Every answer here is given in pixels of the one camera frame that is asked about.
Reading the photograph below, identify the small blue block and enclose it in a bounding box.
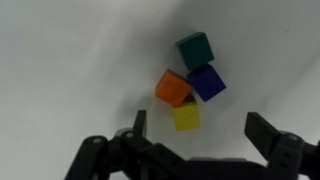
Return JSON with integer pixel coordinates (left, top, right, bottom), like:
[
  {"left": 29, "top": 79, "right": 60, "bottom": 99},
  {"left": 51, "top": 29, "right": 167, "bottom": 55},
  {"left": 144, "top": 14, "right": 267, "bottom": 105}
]
[{"left": 185, "top": 63, "right": 228, "bottom": 103}]

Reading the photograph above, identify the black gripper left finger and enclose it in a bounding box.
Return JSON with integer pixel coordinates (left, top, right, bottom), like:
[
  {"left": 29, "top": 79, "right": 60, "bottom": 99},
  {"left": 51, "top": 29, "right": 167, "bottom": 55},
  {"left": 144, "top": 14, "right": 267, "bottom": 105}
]
[{"left": 64, "top": 109, "right": 188, "bottom": 180}]

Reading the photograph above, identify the small dark green block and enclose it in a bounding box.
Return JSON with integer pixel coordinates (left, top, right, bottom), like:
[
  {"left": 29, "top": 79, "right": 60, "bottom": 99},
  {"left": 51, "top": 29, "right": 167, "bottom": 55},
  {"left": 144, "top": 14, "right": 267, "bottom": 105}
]
[{"left": 175, "top": 31, "right": 215, "bottom": 71}]

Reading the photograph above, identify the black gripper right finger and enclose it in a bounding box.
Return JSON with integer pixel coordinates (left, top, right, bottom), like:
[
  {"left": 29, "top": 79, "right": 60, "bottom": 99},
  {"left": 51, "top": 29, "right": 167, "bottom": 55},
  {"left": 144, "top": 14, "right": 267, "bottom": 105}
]
[{"left": 244, "top": 111, "right": 320, "bottom": 180}]

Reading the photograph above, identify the small orange block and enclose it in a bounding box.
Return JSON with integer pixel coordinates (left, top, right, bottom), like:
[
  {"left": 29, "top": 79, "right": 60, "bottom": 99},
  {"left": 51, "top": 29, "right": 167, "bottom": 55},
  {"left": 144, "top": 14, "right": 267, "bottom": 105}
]
[{"left": 154, "top": 68, "right": 194, "bottom": 109}]

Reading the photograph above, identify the small yellow block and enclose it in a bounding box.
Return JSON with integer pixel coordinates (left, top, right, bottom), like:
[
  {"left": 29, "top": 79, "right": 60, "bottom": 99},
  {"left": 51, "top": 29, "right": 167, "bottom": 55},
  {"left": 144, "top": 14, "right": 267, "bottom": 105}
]
[{"left": 171, "top": 99, "right": 202, "bottom": 132}]

